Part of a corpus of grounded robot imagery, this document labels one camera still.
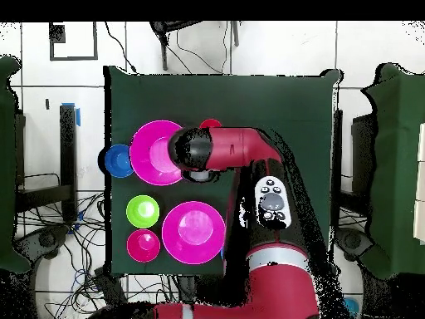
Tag red cup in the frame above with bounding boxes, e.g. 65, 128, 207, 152
198, 118, 222, 130

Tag large pink bowl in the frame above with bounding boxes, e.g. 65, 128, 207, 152
161, 200, 227, 266
129, 120, 184, 186

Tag dark green tablecloth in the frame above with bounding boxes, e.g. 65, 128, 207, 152
103, 65, 343, 278

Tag small green bowl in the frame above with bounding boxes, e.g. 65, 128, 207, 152
125, 194, 161, 229

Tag small dark blue bowl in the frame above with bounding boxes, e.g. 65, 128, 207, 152
104, 143, 134, 179

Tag small crimson bowl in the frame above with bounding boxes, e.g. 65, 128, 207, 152
126, 228, 162, 263

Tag blue tape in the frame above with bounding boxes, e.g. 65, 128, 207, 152
61, 102, 81, 128

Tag black bench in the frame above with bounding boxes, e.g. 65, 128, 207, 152
14, 104, 78, 223

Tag black power brick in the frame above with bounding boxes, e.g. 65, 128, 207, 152
93, 266, 128, 305

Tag grey office chair base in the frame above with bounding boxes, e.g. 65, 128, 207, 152
14, 224, 71, 261
334, 227, 374, 262

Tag green-covered side table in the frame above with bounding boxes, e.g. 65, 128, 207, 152
0, 55, 32, 274
360, 63, 425, 280

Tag blue disc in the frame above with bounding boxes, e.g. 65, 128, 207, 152
343, 297, 362, 319

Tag white boxes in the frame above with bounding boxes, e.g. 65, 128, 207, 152
413, 121, 425, 246

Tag black cable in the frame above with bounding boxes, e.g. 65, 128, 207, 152
104, 21, 138, 73

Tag tangle of cables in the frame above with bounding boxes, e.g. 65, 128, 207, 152
16, 190, 180, 319

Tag black square frame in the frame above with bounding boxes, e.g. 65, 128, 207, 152
48, 21, 100, 61

